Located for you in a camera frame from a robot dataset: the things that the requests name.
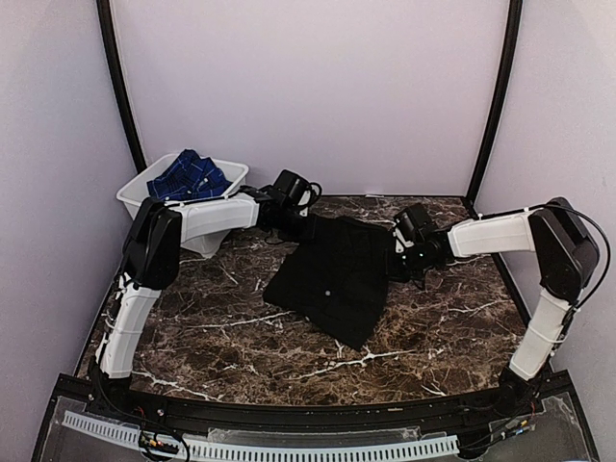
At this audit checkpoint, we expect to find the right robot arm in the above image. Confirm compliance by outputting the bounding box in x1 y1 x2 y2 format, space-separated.
388 196 611 418

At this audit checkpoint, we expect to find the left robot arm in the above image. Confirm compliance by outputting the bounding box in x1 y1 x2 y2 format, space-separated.
90 184 321 380

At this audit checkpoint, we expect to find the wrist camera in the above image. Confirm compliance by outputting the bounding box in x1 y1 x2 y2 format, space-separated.
270 169 312 211
393 203 437 253

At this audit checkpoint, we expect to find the right black frame post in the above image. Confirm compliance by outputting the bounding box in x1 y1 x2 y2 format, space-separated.
465 0 524 208

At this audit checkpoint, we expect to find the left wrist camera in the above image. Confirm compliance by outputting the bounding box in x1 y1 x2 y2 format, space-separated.
270 169 312 211

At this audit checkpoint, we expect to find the left black frame post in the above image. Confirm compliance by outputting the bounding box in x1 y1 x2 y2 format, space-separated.
95 0 146 173

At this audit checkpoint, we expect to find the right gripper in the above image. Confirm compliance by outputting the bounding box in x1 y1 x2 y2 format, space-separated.
382 241 436 283

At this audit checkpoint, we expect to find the blue plaid shirt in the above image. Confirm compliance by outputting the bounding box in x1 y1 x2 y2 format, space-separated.
146 149 231 201

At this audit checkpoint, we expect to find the white plastic bin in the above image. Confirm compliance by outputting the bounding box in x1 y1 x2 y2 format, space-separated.
116 153 258 259

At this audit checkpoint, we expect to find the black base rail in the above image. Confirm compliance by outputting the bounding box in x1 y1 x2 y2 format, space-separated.
33 372 600 461

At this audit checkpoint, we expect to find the black long sleeve shirt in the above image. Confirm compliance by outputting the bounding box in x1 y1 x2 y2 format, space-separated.
263 215 394 351

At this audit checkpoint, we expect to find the black frame post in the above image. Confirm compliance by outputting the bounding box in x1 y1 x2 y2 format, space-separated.
95 0 146 173
465 0 524 208

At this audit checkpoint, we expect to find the white slotted cable duct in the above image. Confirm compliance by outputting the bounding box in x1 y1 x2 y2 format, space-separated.
61 411 459 461

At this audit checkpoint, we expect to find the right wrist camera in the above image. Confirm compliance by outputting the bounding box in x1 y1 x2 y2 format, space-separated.
393 203 437 253

